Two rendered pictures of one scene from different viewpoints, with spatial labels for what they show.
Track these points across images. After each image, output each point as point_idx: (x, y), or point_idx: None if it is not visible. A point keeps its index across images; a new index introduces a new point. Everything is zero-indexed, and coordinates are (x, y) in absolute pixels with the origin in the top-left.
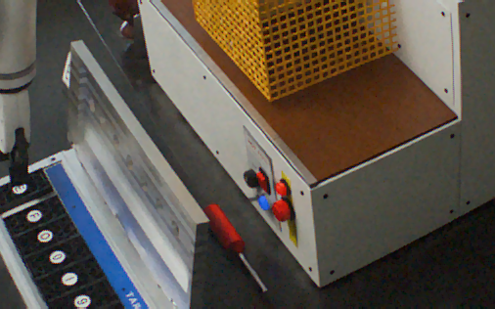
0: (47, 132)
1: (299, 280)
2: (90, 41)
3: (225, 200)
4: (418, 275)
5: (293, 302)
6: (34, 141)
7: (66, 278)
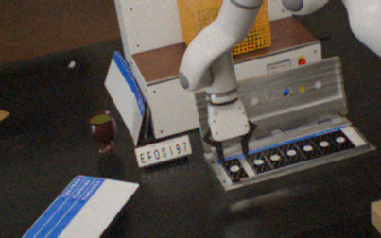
0: (180, 174)
1: None
2: (105, 163)
3: None
4: None
5: None
6: (184, 178)
7: (306, 149)
